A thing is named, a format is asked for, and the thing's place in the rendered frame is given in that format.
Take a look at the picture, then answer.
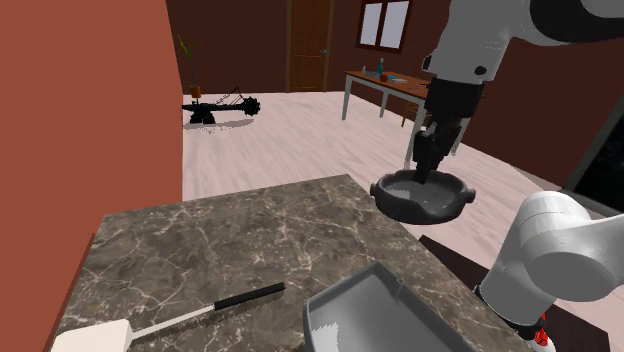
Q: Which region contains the window with dark red frame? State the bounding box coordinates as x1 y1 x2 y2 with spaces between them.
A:
355 0 414 54

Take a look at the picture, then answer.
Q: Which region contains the potted green plant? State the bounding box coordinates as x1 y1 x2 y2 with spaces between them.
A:
177 34 204 101

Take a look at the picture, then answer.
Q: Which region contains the dark grey two-handled bowl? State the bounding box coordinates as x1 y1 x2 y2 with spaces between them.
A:
369 168 477 226

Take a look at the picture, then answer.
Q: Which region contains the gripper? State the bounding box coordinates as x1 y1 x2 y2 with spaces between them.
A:
412 76 486 185

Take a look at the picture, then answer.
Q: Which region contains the grey rectangular tray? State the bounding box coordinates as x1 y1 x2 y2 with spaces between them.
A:
302 260 482 352

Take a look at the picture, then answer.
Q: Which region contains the brown table with white legs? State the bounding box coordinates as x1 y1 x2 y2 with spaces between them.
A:
341 57 485 165

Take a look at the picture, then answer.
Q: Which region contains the brown wooden door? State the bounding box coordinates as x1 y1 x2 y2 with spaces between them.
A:
285 0 336 93

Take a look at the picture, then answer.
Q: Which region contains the white spatula with black handle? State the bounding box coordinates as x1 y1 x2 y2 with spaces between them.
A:
50 281 287 352

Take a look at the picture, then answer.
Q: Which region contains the black exercise machine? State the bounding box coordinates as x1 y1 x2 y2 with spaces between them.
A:
181 87 262 126

